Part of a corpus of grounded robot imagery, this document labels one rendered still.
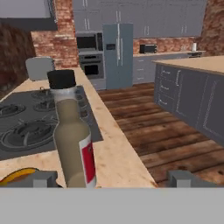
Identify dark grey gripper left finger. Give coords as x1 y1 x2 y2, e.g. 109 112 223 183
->
4 171 60 189

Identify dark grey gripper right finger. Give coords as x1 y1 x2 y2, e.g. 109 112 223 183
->
166 170 219 189

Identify beige bottle with black cap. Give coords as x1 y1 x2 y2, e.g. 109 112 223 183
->
46 69 98 189

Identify yellow round object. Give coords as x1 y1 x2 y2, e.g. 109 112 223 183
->
0 167 40 186

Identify dark grey hob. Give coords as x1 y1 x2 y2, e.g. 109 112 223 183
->
0 85 104 161

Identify dark grey island cabinets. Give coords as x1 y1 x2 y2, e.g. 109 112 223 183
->
153 62 224 147

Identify grey toaster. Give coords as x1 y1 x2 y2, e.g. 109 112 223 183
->
24 56 56 82

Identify grey base cabinets run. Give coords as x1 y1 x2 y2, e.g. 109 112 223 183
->
132 52 191 86

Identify grey built-in oven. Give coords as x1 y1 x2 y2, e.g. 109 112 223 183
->
78 52 106 81

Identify black toaster oven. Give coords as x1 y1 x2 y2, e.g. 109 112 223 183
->
138 43 158 54

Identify grey fridge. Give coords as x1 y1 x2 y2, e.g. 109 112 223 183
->
101 23 135 90

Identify black microwave oven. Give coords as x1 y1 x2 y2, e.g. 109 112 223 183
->
75 31 104 53

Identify grey range hood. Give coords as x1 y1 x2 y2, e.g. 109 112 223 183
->
0 0 59 32

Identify grey wall cupboards run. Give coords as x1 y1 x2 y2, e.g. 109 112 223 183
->
72 0 208 39

